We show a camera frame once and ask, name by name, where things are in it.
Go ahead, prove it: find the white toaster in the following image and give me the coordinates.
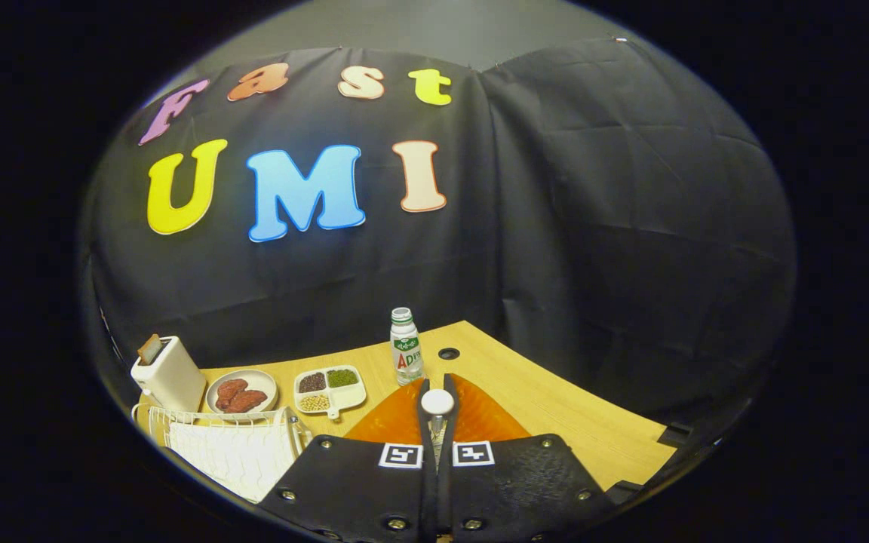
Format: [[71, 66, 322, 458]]
[[131, 336, 207, 413]]

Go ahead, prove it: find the beige round plate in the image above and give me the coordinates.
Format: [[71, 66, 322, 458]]
[[206, 369, 278, 416]]

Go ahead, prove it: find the black backdrop cloth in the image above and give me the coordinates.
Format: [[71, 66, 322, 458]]
[[78, 34, 797, 453]]

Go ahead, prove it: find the white drink bottle green cap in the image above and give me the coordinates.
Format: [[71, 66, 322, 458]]
[[390, 307, 425, 386]]

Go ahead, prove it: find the white divided tray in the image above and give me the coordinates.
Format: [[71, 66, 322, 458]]
[[293, 365, 367, 420]]

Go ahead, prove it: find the red meat slice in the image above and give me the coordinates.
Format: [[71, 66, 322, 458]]
[[216, 379, 249, 410], [225, 390, 268, 413]]

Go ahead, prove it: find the spoon with patterned handle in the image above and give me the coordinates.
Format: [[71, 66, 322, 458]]
[[421, 389, 456, 468]]

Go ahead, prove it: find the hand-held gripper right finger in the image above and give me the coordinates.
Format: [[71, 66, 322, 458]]
[[438, 373, 620, 543]]

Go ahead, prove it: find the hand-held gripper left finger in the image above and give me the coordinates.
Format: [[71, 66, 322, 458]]
[[257, 379, 439, 542]]

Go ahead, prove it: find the white wire dish rack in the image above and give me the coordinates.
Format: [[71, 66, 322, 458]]
[[131, 403, 313, 504]]

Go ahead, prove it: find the white drip tray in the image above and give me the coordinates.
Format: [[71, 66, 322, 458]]
[[167, 421, 299, 503]]

